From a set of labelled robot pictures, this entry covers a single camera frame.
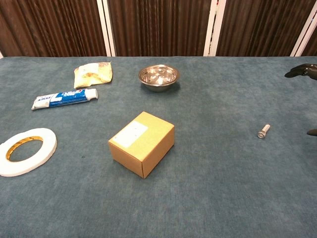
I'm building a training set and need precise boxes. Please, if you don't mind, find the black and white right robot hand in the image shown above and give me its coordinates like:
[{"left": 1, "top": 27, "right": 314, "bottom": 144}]
[{"left": 284, "top": 63, "right": 317, "bottom": 137}]

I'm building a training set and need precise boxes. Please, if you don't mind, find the small metal bolt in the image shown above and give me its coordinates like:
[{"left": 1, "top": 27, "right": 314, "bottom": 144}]
[{"left": 257, "top": 124, "right": 271, "bottom": 139}]

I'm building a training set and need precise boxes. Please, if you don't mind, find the stainless steel bowl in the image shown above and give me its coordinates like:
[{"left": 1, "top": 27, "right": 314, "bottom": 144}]
[{"left": 138, "top": 64, "right": 180, "bottom": 93}]

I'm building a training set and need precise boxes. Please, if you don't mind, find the blue felt table cloth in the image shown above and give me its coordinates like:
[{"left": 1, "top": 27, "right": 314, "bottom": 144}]
[{"left": 0, "top": 56, "right": 317, "bottom": 238}]

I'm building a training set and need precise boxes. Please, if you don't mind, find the brown cardboard box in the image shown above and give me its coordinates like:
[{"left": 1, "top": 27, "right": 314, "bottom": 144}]
[{"left": 107, "top": 111, "right": 175, "bottom": 179}]

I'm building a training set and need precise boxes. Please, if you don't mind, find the yellow snack packet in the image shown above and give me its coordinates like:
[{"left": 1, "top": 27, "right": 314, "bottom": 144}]
[{"left": 73, "top": 61, "right": 113, "bottom": 89}]

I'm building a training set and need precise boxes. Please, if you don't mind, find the blue and white toothpaste tube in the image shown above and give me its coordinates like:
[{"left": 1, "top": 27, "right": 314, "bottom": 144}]
[{"left": 31, "top": 88, "right": 99, "bottom": 111}]

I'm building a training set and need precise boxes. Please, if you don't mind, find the white double-sided tape roll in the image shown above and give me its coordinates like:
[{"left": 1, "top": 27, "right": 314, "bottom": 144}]
[{"left": 0, "top": 127, "right": 57, "bottom": 178}]

